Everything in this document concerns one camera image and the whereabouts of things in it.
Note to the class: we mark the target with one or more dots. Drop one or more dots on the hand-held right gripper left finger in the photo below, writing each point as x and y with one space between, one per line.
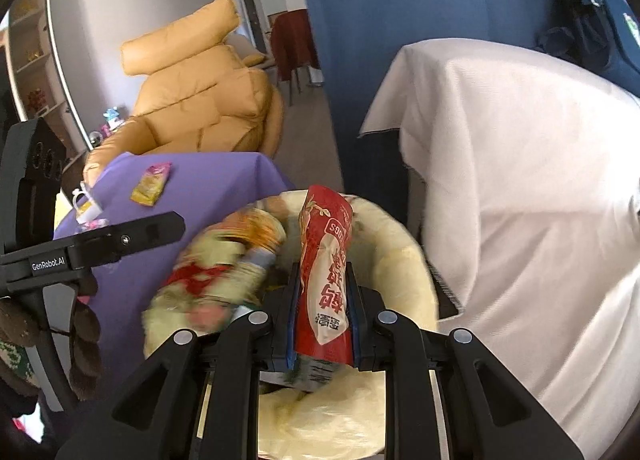
292 315

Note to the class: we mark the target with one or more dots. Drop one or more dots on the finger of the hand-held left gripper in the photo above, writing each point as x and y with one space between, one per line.
135 235

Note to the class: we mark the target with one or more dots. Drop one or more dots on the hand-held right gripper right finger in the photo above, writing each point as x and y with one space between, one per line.
355 325

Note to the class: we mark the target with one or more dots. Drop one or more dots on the red snack packet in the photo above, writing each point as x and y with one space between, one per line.
325 290

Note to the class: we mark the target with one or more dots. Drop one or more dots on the cream red packet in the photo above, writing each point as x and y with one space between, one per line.
210 280

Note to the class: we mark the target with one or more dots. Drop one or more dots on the person's left forearm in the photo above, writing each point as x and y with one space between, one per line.
85 355

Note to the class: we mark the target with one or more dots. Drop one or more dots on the pink panda wrapper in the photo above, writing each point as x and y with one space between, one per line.
95 224

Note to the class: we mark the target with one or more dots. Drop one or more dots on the pink yellow snack wrapper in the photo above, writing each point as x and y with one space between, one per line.
150 185

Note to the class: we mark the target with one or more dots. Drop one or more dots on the white yellow toy chair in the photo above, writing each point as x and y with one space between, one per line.
86 205

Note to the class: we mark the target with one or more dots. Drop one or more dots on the purple tablecloth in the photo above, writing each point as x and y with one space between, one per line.
210 180

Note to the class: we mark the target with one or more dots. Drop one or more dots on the stack of colourful toy boxes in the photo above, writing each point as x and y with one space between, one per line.
111 120

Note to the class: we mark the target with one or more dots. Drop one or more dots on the white shelf unit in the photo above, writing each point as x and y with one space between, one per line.
35 65

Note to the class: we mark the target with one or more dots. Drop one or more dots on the yellow leather armchair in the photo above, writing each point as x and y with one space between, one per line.
200 100

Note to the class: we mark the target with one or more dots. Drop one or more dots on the beige chair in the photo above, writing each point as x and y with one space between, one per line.
247 53

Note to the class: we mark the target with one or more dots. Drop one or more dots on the white cloth cover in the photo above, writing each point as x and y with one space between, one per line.
525 190

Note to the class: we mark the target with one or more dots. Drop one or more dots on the dark door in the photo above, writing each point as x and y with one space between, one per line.
250 15

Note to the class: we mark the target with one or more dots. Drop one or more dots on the table with dark red cloth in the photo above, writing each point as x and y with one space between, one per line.
295 45

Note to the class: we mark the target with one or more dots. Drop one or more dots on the blue cloth cover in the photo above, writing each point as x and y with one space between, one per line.
400 0

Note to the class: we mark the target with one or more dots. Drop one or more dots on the navy bag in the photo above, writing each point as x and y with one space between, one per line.
600 15

